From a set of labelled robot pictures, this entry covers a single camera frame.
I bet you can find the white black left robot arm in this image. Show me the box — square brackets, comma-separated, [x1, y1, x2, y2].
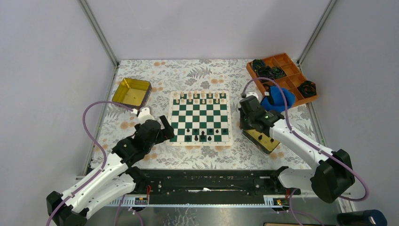
[46, 115, 174, 226]

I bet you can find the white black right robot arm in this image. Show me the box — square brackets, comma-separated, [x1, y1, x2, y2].
[239, 96, 355, 203]

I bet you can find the green white chess board mat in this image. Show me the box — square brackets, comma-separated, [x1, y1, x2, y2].
[166, 90, 233, 146]

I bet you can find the gold tin box right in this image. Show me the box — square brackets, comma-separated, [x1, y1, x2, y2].
[242, 129, 280, 155]

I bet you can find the gold tin lid left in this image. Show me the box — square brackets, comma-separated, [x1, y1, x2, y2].
[112, 78, 152, 109]

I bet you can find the orange compartment tray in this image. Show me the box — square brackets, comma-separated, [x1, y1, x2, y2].
[255, 53, 319, 107]

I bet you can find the black hexagonal part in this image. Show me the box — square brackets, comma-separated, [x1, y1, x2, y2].
[297, 81, 317, 98]

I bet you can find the dark cylinder bottle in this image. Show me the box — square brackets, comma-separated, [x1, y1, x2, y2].
[336, 210, 388, 226]

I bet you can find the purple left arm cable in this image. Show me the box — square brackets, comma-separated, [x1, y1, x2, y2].
[46, 100, 138, 226]

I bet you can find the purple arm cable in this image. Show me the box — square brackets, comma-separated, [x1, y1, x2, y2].
[46, 100, 138, 226]
[241, 77, 369, 226]

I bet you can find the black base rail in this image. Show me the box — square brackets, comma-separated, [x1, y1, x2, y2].
[127, 167, 314, 207]

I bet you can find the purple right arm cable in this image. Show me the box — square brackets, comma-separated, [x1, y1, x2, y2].
[241, 77, 369, 226]

